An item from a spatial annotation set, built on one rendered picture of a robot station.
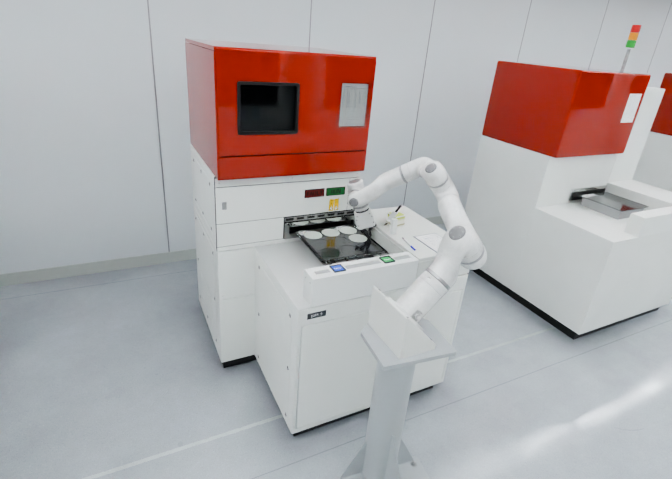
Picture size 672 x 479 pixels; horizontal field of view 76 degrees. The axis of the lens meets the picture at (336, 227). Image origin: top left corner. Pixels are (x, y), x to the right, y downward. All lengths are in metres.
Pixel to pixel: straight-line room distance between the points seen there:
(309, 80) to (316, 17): 1.72
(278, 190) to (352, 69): 0.71
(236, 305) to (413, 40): 2.90
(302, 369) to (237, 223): 0.80
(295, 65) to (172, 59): 1.58
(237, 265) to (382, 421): 1.08
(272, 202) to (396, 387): 1.11
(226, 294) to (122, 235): 1.58
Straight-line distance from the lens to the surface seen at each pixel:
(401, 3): 4.25
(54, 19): 3.53
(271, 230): 2.37
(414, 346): 1.70
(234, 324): 2.61
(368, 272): 1.95
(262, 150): 2.15
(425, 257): 2.12
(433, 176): 1.96
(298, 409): 2.27
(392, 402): 1.96
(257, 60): 2.08
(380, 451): 2.17
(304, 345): 2.01
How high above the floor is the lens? 1.90
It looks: 24 degrees down
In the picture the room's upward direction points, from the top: 5 degrees clockwise
